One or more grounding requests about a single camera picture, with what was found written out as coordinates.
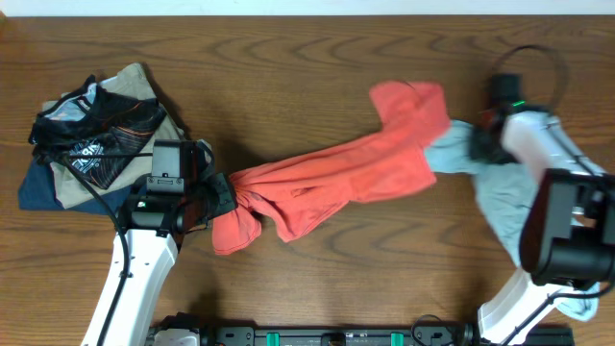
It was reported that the red orange polo shirt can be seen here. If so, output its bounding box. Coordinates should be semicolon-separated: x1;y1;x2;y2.
212;81;451;255

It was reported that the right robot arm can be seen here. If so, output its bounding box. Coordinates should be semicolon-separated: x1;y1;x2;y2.
469;73;614;345

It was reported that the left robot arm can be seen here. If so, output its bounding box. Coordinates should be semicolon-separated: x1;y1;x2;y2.
83;139;237;345

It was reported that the black patterned jersey shirt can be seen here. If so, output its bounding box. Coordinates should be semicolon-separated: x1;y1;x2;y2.
29;75;166;189

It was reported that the beige folded shirt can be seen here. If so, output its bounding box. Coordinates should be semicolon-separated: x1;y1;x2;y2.
41;62;193;210

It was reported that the navy blue folded shirt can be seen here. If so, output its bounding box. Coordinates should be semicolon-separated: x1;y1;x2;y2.
18;161;132;211

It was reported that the light grey blue shirt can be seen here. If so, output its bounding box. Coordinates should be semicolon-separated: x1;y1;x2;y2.
423;119;602;323

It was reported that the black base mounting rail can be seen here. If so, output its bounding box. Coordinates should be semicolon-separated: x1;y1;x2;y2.
143;311;576;346

